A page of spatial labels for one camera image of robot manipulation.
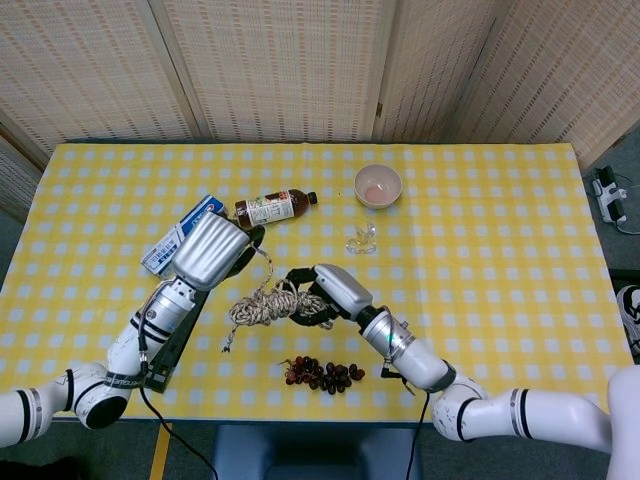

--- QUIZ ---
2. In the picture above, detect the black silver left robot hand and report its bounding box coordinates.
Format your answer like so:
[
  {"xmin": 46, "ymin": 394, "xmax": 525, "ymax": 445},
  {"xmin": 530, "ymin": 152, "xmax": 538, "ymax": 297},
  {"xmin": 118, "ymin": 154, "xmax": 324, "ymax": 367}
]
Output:
[{"xmin": 172, "ymin": 210, "xmax": 266, "ymax": 292}]

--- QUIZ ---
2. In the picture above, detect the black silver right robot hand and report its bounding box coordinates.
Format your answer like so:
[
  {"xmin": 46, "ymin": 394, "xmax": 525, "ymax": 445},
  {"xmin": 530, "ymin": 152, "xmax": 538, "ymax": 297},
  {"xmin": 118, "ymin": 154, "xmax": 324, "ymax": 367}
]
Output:
[{"xmin": 286, "ymin": 263, "xmax": 375, "ymax": 329}]

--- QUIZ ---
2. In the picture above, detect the speckled white braided rope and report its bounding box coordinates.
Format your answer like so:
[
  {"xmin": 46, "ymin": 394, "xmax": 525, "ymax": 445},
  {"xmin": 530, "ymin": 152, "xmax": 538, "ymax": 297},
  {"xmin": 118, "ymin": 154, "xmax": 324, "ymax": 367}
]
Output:
[{"xmin": 221, "ymin": 242, "xmax": 334, "ymax": 354}]

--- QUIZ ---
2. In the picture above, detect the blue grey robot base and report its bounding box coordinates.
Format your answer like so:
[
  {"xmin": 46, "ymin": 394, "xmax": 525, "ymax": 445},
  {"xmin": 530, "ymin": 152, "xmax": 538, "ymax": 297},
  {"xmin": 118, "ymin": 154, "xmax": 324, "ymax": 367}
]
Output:
[{"xmin": 209, "ymin": 424, "xmax": 424, "ymax": 480}]

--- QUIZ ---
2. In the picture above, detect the blue white toothpaste box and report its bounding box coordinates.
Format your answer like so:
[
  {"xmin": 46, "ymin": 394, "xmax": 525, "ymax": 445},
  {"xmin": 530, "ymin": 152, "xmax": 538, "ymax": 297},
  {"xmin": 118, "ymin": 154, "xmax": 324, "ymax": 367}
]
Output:
[{"xmin": 140, "ymin": 194, "xmax": 229, "ymax": 280}]

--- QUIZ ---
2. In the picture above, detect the brown tea bottle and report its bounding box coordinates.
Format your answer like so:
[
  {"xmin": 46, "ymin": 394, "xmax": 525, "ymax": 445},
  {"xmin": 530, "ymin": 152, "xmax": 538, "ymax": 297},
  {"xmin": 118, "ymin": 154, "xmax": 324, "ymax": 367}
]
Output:
[{"xmin": 234, "ymin": 189, "xmax": 319, "ymax": 231}]

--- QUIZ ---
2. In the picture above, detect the dark red grape bunch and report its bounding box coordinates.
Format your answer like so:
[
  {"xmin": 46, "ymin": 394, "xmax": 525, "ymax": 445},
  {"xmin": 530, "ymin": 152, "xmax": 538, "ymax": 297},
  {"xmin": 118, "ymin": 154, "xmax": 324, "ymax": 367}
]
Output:
[{"xmin": 278, "ymin": 355, "xmax": 367, "ymax": 394}]

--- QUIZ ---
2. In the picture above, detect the pink bowl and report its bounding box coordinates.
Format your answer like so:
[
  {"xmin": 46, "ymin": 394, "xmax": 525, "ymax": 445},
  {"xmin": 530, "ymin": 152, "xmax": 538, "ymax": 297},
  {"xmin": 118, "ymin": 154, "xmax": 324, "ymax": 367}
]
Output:
[{"xmin": 354, "ymin": 163, "xmax": 404, "ymax": 208}]

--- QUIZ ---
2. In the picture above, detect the black folded bar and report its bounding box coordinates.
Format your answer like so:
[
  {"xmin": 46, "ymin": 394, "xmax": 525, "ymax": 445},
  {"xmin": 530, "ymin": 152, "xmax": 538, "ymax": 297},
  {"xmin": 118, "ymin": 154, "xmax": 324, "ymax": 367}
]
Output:
[{"xmin": 143, "ymin": 287, "xmax": 206, "ymax": 394}]

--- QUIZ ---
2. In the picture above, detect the yellow white checked tablecloth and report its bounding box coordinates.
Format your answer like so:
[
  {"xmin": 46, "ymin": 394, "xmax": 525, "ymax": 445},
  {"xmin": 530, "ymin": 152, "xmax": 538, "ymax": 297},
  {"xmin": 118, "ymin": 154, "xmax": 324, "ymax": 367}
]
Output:
[{"xmin": 0, "ymin": 142, "xmax": 621, "ymax": 427}]

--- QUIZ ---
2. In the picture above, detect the beige woven folding screen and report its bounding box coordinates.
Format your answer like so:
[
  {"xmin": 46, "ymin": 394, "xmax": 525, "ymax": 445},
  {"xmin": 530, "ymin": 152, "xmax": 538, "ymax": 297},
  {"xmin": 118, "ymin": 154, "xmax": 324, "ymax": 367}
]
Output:
[{"xmin": 0, "ymin": 0, "xmax": 640, "ymax": 221}]

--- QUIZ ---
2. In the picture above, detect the white power strip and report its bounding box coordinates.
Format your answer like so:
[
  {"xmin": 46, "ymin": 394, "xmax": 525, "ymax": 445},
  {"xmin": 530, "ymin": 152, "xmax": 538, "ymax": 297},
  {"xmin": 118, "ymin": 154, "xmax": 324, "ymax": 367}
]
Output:
[{"xmin": 592, "ymin": 166, "xmax": 629, "ymax": 225}]

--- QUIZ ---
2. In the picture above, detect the black white shoe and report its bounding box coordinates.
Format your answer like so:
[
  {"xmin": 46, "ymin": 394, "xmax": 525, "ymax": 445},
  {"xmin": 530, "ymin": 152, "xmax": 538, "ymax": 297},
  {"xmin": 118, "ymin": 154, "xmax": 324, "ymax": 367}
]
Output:
[{"xmin": 615, "ymin": 284, "xmax": 640, "ymax": 356}]

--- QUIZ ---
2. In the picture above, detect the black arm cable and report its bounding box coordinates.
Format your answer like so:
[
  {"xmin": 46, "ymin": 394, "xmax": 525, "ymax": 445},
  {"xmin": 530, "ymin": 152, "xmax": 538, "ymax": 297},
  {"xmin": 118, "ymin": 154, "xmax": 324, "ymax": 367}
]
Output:
[
  {"xmin": 135, "ymin": 309, "xmax": 220, "ymax": 480},
  {"xmin": 380, "ymin": 362, "xmax": 432, "ymax": 480}
]

